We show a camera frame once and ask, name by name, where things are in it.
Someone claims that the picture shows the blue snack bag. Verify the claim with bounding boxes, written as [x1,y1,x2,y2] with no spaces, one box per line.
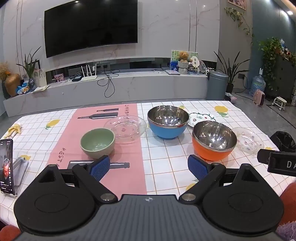
[17,80,30,94]

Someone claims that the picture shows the small clear glass plate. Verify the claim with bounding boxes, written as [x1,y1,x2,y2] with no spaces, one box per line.
[231,127,265,154]

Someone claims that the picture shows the ivy plant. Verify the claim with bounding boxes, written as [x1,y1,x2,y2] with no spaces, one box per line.
[258,37,284,90]

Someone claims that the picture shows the black smartphone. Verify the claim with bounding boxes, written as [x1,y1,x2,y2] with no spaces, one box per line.
[0,138,17,197]

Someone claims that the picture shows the purple fluffy cloth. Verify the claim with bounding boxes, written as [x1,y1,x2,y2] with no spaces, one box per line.
[276,221,296,241]

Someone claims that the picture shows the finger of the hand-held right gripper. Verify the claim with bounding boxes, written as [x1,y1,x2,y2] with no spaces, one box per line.
[257,148,282,165]

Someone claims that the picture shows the yellow cloth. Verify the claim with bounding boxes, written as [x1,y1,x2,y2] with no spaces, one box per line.
[5,124,22,137]

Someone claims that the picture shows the large clear glass plate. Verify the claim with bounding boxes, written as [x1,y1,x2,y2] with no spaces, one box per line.
[103,115,147,144]

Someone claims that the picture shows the brown teddy bear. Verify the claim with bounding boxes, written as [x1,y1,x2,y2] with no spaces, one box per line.
[178,51,190,63]

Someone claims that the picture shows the lemon print checked tablecloth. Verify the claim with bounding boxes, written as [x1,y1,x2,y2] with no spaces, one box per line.
[0,100,294,226]

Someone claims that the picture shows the white patterned plate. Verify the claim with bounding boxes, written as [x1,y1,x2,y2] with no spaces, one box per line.
[187,112,217,127]

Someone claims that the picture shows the white router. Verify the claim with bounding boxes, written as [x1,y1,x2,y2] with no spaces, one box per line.
[80,65,97,81]

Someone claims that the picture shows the green picture card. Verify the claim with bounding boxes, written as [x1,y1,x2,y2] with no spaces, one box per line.
[171,50,198,71]

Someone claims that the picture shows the orange red cloth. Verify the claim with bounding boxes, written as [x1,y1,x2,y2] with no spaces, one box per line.
[0,226,21,241]
[279,183,296,225]

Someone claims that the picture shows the green ceramic bowl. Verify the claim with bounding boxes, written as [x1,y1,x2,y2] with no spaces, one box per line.
[80,128,115,159]

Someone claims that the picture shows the black cable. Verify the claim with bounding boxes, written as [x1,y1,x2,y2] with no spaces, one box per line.
[104,68,119,98]

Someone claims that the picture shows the black wall television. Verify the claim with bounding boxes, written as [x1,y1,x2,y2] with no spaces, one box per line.
[44,0,138,58]

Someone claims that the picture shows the green leafy plant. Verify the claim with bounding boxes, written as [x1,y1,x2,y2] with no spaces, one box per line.
[16,46,41,90]

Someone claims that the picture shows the paper sheets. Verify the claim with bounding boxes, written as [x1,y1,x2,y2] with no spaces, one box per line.
[32,85,50,93]

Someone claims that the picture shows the blue water jug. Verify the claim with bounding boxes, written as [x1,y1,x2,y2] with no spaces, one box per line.
[249,75,266,96]

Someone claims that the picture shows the black trash bin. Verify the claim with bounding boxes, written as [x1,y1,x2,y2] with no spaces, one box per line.
[269,131,296,152]

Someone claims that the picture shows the grey marble television cabinet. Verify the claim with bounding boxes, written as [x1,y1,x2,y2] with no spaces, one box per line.
[3,70,208,117]

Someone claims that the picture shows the dark cabinet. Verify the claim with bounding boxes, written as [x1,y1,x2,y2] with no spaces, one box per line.
[268,54,296,102]

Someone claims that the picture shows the dried flowers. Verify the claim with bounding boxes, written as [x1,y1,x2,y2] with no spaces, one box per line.
[0,62,11,80]

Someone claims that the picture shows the long leaf potted plant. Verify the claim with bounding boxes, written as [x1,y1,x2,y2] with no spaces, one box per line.
[214,51,250,93]

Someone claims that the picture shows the orange steel bowl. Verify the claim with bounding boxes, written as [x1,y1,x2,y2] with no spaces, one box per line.
[192,121,238,161]

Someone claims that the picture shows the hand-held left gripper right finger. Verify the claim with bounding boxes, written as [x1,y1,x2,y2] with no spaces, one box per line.
[179,155,260,202]

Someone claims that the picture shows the white vase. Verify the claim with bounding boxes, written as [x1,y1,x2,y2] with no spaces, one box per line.
[33,68,46,87]

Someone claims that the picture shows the framed picture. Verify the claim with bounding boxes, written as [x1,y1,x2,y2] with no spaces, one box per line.
[228,0,247,10]

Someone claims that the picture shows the white stool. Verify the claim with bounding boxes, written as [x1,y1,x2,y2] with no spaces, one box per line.
[272,96,288,111]

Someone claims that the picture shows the blue steel bowl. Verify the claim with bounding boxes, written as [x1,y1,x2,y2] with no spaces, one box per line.
[147,105,189,139]

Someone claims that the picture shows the gold vase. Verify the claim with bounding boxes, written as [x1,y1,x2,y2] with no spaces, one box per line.
[5,73,22,96]

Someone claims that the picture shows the hanging vine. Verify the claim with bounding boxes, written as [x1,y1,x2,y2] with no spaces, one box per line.
[224,7,255,44]

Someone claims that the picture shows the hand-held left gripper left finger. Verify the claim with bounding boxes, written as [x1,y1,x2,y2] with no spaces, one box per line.
[38,155,117,202]

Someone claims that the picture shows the pink heater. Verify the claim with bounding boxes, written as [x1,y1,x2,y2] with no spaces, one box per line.
[253,89,265,106]

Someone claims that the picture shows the grey trash can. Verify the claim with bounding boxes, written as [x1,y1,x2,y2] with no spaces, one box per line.
[206,71,229,100]

